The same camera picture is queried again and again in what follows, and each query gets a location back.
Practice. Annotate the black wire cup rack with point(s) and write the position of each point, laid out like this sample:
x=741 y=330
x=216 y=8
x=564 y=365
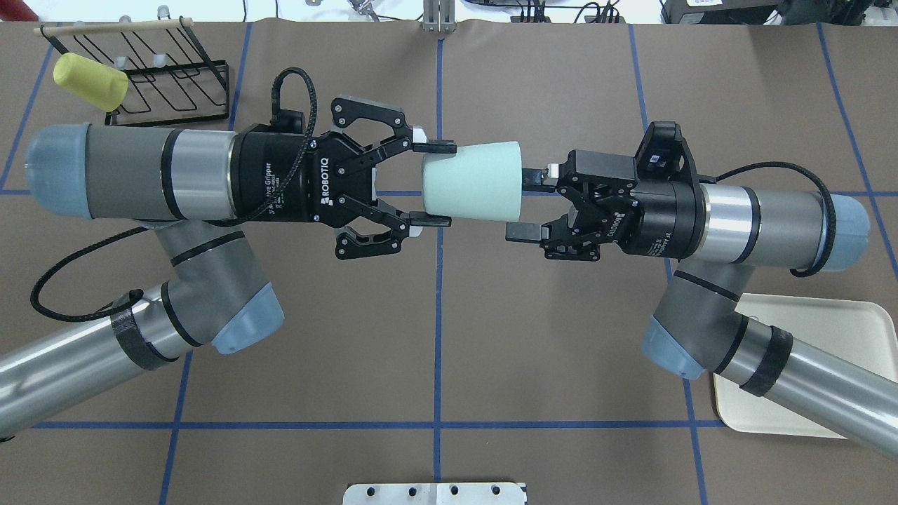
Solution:
x=173 y=79

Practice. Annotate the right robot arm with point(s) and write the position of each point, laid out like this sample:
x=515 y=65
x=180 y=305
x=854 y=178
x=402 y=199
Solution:
x=725 y=240

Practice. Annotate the yellow cup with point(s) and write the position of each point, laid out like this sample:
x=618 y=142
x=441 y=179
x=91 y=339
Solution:
x=102 y=86

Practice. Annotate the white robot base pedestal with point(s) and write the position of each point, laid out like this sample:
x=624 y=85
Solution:
x=436 y=493

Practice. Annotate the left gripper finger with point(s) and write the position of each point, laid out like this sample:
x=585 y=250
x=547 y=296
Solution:
x=399 y=225
x=347 y=109

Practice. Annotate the wooden rack handle rod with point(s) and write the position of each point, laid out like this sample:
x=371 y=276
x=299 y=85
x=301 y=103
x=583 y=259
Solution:
x=113 y=27

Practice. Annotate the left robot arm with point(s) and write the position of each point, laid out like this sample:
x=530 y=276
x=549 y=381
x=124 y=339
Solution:
x=193 y=189

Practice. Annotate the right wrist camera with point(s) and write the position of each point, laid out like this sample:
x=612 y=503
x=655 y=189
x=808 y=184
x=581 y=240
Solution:
x=664 y=155

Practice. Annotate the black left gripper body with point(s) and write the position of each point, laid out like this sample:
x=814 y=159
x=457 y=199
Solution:
x=272 y=179

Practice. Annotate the cream rabbit tray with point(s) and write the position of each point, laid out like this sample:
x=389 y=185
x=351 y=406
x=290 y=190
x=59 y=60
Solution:
x=860 y=332

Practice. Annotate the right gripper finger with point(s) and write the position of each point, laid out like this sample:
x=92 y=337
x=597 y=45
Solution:
x=586 y=176
x=575 y=236

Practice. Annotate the light green cup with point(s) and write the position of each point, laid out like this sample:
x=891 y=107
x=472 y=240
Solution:
x=482 y=182

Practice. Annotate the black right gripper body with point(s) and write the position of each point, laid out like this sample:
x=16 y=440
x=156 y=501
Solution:
x=663 y=219

